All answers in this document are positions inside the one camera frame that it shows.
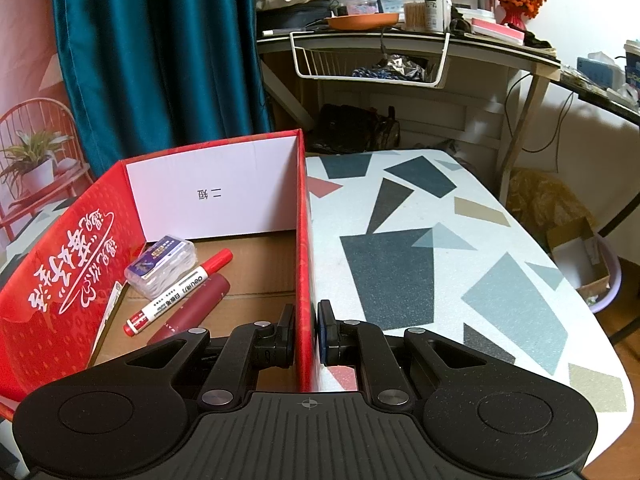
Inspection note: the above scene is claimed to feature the blue curtain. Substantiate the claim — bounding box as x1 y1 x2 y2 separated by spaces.
49 0 276 179

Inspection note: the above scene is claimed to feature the printed backdrop cloth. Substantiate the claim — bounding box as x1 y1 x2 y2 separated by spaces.
0 0 96 246

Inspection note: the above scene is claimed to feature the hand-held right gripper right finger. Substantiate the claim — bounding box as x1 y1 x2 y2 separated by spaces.
318 299 516 408

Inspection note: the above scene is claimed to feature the blue white patterned packet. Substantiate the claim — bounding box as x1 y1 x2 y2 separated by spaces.
352 54 429 84

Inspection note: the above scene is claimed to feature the white wire basket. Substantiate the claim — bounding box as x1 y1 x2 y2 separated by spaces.
289 31 451 89

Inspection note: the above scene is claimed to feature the lavender basin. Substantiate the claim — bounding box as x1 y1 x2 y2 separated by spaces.
544 217 624 314

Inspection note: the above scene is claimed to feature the cotton swab box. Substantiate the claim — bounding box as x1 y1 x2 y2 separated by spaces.
402 1 429 31

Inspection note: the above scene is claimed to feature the black bag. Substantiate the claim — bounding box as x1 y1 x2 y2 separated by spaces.
314 103 401 151

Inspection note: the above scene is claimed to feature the white frame desk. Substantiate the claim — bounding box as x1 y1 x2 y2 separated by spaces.
257 24 561 201

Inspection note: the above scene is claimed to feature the dark grey pouch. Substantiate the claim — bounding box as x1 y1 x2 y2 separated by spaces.
257 0 337 29

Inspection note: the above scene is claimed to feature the small open cardboard box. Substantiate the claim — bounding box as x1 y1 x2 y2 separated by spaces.
545 217 609 291

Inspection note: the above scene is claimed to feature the maroon tube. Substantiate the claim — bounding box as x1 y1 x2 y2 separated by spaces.
147 273 232 346

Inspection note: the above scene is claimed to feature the blue tissue box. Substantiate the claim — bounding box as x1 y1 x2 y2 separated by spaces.
576 52 626 89

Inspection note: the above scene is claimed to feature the clear plastic box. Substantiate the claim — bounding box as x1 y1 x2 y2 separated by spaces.
124 233 197 300

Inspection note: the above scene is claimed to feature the geometric patterned table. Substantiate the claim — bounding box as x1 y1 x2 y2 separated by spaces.
0 148 629 441

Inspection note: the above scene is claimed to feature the red vase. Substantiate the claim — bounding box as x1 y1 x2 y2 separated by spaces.
499 7 529 34

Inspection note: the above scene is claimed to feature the orange bowl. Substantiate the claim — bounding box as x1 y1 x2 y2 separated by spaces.
323 12 401 31

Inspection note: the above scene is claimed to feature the clear round container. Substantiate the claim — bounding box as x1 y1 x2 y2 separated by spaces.
335 0 377 17

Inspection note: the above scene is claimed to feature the yellow plastic bag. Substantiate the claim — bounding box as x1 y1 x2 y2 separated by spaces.
507 168 601 241

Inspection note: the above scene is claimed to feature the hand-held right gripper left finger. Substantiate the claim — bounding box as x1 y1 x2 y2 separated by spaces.
92 304 297 408

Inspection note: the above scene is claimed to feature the red marker pen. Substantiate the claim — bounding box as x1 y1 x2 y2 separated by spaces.
123 248 235 337

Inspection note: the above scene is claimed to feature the pink box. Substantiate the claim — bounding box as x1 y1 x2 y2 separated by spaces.
469 17 526 44

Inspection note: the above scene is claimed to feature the red cardboard box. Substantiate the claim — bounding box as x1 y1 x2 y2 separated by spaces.
0 129 321 421

